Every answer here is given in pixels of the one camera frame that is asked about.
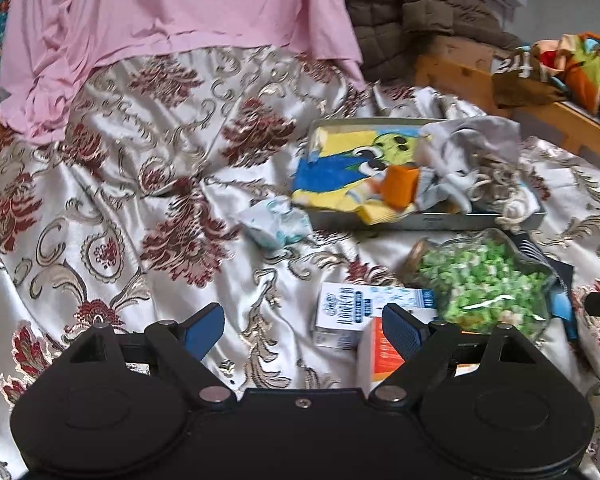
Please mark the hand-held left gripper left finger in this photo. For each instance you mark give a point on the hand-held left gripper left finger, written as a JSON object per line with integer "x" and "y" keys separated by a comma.
{"x": 205, "y": 330}

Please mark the multicolour cloth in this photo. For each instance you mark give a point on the multicolour cloth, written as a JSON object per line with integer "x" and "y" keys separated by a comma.
{"x": 580, "y": 75}

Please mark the grey metal tray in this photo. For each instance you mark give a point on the grey metal tray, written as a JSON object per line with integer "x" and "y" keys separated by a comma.
{"x": 445, "y": 220}

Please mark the navy striped sock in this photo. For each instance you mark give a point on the navy striped sock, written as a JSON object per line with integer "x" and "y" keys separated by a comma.
{"x": 527, "y": 250}

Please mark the white blue milk carton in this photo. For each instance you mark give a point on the white blue milk carton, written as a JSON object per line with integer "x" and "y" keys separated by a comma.
{"x": 340, "y": 315}

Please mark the bag of green candies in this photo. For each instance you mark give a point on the bag of green candies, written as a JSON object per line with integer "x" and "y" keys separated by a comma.
{"x": 480, "y": 280}

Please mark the orange white carton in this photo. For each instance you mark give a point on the orange white carton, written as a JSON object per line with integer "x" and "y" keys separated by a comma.
{"x": 377, "y": 355}

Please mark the cartoon drawing sheet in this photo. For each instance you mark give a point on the cartoon drawing sheet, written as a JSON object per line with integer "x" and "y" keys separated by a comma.
{"x": 330, "y": 177}

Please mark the pink hanging sheet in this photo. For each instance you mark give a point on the pink hanging sheet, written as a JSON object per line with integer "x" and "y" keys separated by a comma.
{"x": 155, "y": 5}

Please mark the light blue patterned cloth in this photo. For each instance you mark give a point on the light blue patterned cloth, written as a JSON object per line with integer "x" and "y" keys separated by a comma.
{"x": 275, "y": 222}

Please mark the floral satin blanket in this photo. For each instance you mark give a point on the floral satin blanket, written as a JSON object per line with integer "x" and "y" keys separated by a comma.
{"x": 130, "y": 210}

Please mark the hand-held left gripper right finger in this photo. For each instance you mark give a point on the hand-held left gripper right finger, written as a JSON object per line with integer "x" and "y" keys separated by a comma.
{"x": 402, "y": 330}

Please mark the brown printed cloth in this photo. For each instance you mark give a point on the brown printed cloth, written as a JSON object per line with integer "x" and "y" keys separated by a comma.
{"x": 520, "y": 85}

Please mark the brown quilted jacket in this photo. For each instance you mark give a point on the brown quilted jacket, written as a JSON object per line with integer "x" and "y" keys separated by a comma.
{"x": 430, "y": 0}

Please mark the wooden bed frame board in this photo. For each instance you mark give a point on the wooden bed frame board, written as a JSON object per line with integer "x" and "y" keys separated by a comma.
{"x": 570, "y": 125}

